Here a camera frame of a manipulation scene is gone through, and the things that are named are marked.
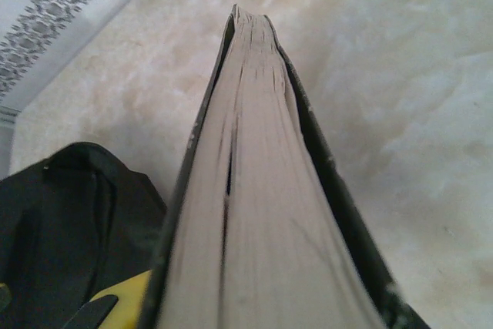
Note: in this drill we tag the black book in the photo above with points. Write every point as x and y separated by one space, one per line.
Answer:
262 209

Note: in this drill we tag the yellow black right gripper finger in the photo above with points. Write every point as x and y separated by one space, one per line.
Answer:
123 298

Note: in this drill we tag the black backpack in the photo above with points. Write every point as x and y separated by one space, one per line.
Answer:
58 221

